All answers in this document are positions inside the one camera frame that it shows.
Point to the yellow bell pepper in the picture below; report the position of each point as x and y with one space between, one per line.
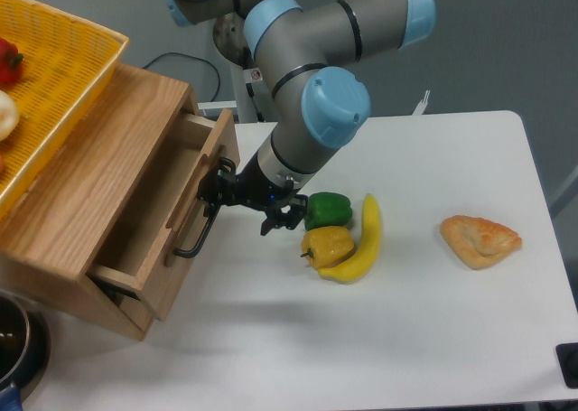
326 246

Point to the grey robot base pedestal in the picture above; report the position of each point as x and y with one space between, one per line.
253 100

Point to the triangular pastry bread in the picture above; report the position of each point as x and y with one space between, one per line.
479 243

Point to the dark metal pot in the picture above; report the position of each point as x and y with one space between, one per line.
25 350

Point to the white round vegetable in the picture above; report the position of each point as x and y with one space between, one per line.
9 115

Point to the red bell pepper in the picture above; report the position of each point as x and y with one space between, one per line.
11 69

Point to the green bell pepper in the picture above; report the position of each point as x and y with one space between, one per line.
327 209

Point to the yellow banana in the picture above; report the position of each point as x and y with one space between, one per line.
358 264

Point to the wooden top drawer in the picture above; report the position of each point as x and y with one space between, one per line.
163 214

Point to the yellow plastic basket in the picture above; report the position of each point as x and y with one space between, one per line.
67 62

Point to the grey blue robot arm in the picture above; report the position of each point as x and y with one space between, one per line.
303 57

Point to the wooden drawer cabinet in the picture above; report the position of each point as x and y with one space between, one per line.
50 238

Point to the black table corner device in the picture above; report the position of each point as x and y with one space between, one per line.
567 355

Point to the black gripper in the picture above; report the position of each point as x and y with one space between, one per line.
251 188

